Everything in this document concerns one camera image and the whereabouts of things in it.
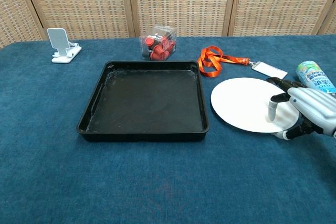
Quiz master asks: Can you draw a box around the white badge card holder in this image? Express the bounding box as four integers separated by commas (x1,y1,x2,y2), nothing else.
249,61,289,80

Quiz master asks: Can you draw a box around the blue felt table cloth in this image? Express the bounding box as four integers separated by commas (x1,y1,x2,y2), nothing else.
0,34,336,224

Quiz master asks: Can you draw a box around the orange lanyard strap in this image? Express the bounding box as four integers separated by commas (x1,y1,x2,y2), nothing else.
197,46,250,79

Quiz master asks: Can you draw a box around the light blue drink can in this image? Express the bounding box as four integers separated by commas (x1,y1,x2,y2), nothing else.
296,60,336,95

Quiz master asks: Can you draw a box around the white round plate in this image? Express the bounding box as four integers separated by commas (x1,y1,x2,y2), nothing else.
211,77,300,134

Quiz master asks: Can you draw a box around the white folding phone stand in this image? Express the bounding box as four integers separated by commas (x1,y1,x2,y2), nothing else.
47,27,82,64

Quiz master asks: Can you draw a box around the clear box of red caps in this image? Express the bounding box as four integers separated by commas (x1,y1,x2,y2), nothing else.
139,25,177,61

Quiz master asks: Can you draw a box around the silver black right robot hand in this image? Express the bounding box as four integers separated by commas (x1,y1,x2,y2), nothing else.
266,77,336,142

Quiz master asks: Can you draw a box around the black square plastic tray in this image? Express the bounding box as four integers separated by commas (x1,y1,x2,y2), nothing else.
76,60,211,143

